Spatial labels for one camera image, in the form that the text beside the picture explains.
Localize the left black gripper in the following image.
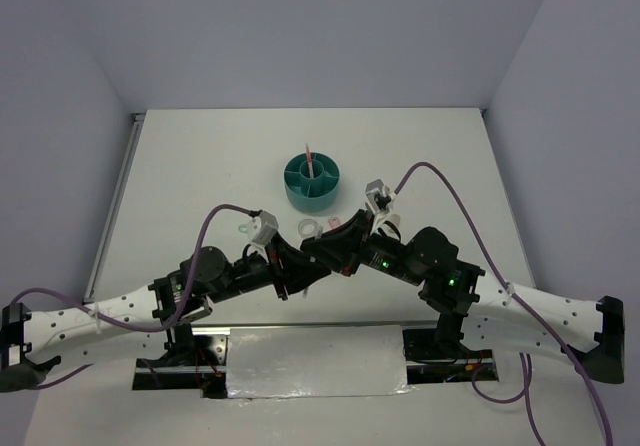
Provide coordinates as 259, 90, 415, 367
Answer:
208, 229, 330, 302

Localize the aluminium rail left edge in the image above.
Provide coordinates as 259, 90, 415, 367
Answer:
83, 113, 146, 304

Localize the pink translucent correction tape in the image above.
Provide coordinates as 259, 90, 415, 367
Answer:
328, 217, 342, 230

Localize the silver foil sheet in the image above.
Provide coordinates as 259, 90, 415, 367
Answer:
226, 325, 410, 399

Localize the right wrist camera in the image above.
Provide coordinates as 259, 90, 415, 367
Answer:
365, 179, 396, 215

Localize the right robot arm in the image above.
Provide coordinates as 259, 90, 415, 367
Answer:
301, 211, 625, 384

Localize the red pen clear barrel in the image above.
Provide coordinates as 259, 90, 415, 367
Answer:
305, 143, 315, 179

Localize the clear tape roll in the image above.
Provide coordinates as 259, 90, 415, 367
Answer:
297, 218, 321, 239

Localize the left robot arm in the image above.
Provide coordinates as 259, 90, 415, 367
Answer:
1, 236, 331, 393

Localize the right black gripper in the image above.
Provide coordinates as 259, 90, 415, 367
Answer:
299, 208, 424, 286

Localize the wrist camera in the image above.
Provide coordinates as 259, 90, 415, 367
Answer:
365, 179, 396, 215
246, 211, 279, 247

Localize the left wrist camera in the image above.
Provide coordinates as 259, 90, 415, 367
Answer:
246, 211, 279, 247

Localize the teal round compartment organizer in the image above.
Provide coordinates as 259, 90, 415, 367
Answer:
283, 152, 340, 213

